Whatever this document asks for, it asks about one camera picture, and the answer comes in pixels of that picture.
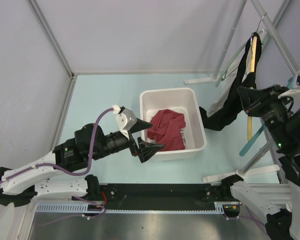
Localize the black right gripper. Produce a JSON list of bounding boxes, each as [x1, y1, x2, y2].
[[236, 82, 293, 150]]

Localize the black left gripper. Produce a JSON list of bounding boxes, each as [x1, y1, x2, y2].
[[90, 117, 164, 162]]

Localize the red tank top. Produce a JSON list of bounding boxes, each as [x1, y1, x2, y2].
[[146, 109, 186, 152]]

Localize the black tank top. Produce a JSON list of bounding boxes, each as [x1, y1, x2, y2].
[[199, 32, 262, 132]]

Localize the pale green plastic hanger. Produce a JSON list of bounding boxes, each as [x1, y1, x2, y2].
[[215, 29, 269, 87]]

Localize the teal plastic hanger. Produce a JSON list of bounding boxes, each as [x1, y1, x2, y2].
[[239, 77, 295, 157]]

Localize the yellow plastic hanger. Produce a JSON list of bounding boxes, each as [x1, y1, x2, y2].
[[246, 36, 258, 142]]

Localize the white tank top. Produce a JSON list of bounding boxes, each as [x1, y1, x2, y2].
[[206, 99, 224, 118]]

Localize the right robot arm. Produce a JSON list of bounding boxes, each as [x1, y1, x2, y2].
[[220, 85, 300, 240]]

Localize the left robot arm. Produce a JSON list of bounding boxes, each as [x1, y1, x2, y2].
[[0, 118, 164, 207]]

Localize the white plastic basket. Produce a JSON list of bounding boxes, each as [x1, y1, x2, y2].
[[139, 87, 207, 162]]

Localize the metal clothes rack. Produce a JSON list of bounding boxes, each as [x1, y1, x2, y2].
[[184, 0, 300, 185]]

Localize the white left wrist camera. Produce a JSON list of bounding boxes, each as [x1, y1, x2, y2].
[[112, 105, 137, 140]]

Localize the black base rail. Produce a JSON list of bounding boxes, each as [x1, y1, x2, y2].
[[83, 183, 238, 208]]

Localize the white cable duct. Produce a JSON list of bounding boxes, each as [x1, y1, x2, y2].
[[35, 202, 241, 215]]

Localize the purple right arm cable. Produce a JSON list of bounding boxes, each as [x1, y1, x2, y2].
[[237, 207, 271, 237]]

